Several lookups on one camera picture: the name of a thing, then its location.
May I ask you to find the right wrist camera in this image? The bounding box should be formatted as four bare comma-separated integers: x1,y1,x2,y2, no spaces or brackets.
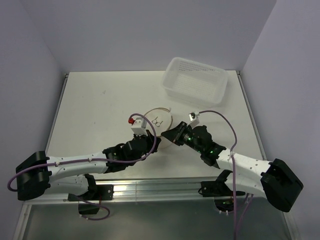
188,111,200,129

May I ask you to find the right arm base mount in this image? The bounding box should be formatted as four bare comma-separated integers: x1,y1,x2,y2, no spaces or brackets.
198,181,234,213

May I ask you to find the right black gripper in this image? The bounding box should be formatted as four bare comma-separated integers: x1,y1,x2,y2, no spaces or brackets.
161,120,204,154

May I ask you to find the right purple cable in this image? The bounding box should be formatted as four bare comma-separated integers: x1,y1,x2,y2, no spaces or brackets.
198,109,255,240

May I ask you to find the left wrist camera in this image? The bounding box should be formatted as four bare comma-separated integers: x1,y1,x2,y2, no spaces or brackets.
128,117,147,136

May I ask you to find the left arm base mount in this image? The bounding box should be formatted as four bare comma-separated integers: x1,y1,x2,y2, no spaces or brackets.
67,184,114,221

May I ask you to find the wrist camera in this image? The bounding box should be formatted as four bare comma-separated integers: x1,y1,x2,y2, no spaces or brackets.
188,111,200,129
128,117,147,136

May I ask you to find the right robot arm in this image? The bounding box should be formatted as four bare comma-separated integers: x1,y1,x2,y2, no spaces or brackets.
161,121,304,213

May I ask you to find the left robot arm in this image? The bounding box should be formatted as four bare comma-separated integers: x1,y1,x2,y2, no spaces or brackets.
15,131,161,201

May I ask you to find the white plastic basket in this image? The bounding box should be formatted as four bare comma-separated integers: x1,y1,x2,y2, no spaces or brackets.
162,57,229,108

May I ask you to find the aluminium rail frame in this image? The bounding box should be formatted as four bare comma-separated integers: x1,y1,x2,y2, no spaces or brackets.
46,70,266,202

